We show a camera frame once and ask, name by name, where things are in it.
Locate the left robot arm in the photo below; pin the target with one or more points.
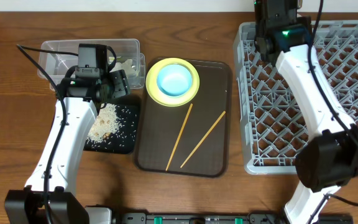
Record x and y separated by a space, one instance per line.
49 193

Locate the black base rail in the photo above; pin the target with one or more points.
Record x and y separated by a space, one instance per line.
197 218

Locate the light blue bowl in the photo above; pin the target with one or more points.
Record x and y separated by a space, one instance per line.
174 80

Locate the cooked rice leftovers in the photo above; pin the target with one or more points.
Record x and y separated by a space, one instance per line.
107 123

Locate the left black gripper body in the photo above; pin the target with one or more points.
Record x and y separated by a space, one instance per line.
119 86

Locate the brown serving tray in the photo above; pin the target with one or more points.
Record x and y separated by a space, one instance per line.
159 127

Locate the wooden chopstick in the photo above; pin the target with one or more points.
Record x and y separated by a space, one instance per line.
203 138
179 136

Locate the grey dishwasher rack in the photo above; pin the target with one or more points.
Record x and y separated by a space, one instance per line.
272 127

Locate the right wooden chopstick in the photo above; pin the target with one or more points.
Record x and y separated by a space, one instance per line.
203 138

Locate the crumpled white tissue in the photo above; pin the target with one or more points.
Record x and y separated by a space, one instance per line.
127 66

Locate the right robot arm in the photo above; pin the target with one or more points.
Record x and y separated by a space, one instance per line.
330 159

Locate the yellow plate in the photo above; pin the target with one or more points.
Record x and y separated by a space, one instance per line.
163 99

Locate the clear plastic bin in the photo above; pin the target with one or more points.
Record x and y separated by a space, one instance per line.
57 65

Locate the left wooden chopstick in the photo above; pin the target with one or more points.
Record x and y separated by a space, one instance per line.
179 136

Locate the black waste tray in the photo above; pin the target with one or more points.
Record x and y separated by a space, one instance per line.
123 137

